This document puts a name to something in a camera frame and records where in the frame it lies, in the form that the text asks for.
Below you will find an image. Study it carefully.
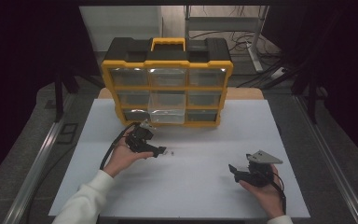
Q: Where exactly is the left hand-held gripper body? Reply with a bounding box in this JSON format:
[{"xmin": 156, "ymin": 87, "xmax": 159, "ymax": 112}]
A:
[{"xmin": 124, "ymin": 119, "xmax": 157, "ymax": 154}]

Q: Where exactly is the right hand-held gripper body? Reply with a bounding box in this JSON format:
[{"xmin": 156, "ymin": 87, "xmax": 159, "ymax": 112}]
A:
[{"xmin": 245, "ymin": 149, "xmax": 284, "ymax": 189}]

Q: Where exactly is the clear plastic drawer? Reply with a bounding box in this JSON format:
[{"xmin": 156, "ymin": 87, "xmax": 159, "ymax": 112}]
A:
[{"xmin": 147, "ymin": 91, "xmax": 188, "ymax": 125}]

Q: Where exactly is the yellow black storage organizer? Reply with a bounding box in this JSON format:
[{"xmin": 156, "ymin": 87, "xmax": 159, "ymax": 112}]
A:
[{"xmin": 101, "ymin": 36, "xmax": 235, "ymax": 129}]

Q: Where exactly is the person's right hand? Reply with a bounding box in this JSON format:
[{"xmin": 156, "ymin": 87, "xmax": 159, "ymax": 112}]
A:
[{"xmin": 238, "ymin": 164, "xmax": 286, "ymax": 220}]

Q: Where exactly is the person's left hand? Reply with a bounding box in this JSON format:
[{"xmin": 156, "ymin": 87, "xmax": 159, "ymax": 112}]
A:
[{"xmin": 102, "ymin": 136, "xmax": 155, "ymax": 179}]

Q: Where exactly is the grid of clear organizer drawers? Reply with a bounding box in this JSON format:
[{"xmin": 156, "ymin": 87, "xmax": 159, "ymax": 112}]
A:
[{"xmin": 110, "ymin": 67, "xmax": 227, "ymax": 123}]

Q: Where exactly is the black stand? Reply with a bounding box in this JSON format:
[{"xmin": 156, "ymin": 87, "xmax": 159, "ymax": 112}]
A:
[
  {"xmin": 54, "ymin": 69, "xmax": 105, "ymax": 123},
  {"xmin": 292, "ymin": 62, "xmax": 320, "ymax": 124}
]

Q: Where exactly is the white power strip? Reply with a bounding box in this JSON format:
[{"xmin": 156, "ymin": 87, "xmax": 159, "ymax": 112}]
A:
[{"xmin": 269, "ymin": 66, "xmax": 287, "ymax": 80}]

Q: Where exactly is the white panel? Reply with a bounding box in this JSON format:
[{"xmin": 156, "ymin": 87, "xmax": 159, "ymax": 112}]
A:
[{"xmin": 79, "ymin": 6, "xmax": 163, "ymax": 52}]

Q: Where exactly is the dark curtain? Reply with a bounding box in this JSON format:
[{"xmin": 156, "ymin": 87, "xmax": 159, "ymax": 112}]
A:
[
  {"xmin": 0, "ymin": 0, "xmax": 102, "ymax": 190},
  {"xmin": 262, "ymin": 0, "xmax": 358, "ymax": 172}
]

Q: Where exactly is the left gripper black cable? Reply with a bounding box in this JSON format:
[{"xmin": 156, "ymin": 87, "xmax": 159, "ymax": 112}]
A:
[{"xmin": 99, "ymin": 121, "xmax": 142, "ymax": 171}]

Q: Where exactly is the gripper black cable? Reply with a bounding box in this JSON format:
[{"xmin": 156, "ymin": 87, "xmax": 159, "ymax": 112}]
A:
[
  {"xmin": 268, "ymin": 171, "xmax": 288, "ymax": 217},
  {"xmin": 99, "ymin": 121, "xmax": 142, "ymax": 171}
]

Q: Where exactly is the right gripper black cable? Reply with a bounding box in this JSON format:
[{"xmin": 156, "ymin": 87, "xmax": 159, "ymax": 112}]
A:
[{"xmin": 268, "ymin": 171, "xmax": 288, "ymax": 217}]

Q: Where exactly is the black floor socket frame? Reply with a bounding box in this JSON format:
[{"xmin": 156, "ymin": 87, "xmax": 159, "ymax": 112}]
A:
[{"xmin": 57, "ymin": 122, "xmax": 79, "ymax": 145}]

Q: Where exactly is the aluminium rail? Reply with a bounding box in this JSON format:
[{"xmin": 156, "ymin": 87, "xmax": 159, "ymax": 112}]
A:
[
  {"xmin": 2, "ymin": 92, "xmax": 77, "ymax": 224},
  {"xmin": 293, "ymin": 94, "xmax": 358, "ymax": 224}
]

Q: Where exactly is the tangle of black floor cables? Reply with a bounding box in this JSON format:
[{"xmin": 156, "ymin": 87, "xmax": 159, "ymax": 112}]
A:
[{"xmin": 189, "ymin": 29, "xmax": 282, "ymax": 59}]

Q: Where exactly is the grey metal desk frame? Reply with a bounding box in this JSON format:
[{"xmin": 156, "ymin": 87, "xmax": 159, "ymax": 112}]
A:
[{"xmin": 184, "ymin": 5, "xmax": 269, "ymax": 73}]

